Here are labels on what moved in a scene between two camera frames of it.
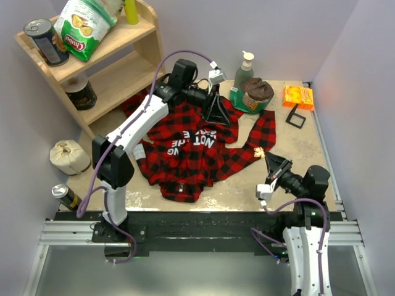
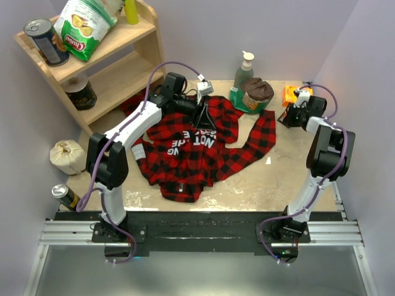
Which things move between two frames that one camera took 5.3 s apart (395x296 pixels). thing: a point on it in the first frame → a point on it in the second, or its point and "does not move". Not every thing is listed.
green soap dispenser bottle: x=245 y=72 does not move
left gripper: x=217 y=112 → x=204 y=120
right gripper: x=277 y=164 → x=294 y=110
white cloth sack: x=68 y=158 does not move
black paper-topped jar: x=81 y=93 does not move
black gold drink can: x=64 y=194 does not move
